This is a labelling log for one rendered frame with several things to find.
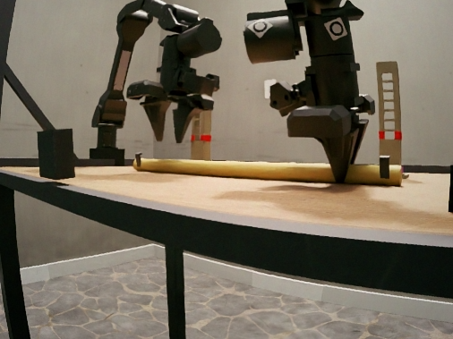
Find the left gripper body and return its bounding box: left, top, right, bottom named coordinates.
left=126, top=59, right=214, bottom=111

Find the long yellow rail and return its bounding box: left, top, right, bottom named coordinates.
left=133, top=153, right=402, bottom=186

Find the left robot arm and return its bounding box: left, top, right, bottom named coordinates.
left=91, top=0, right=222, bottom=148

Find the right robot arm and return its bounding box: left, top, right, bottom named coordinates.
left=244, top=0, right=364, bottom=117

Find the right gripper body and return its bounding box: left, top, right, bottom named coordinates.
left=286, top=55, right=375, bottom=138

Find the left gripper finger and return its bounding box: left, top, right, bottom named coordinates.
left=140, top=100, right=171, bottom=141
left=173, top=107, right=202, bottom=143

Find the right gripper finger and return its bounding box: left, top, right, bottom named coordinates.
left=315, top=128, right=359, bottom=183
left=350, top=120, right=369, bottom=165

